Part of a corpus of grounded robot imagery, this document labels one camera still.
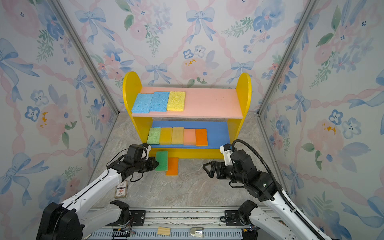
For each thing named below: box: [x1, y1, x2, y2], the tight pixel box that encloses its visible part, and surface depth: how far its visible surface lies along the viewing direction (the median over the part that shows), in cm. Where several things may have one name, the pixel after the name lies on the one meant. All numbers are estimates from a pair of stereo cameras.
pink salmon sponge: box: [183, 128, 196, 146], surface depth 88 cm
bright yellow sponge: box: [159, 127, 173, 145], surface depth 88 cm
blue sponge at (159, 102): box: [149, 92, 170, 112], surface depth 69 cm
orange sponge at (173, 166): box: [166, 157, 179, 176], surface depth 93 cm
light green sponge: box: [147, 127, 161, 145], surface depth 88 cm
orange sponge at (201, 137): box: [195, 128, 208, 147], surface depth 87 cm
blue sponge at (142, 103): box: [132, 93, 154, 114], surface depth 68 cm
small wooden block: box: [157, 226, 172, 236], surface depth 72 cm
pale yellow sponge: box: [171, 127, 184, 145], surface depth 88 cm
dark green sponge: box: [155, 151, 168, 171], surface depth 87 cm
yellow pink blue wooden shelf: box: [122, 71, 252, 159], surface depth 72 cm
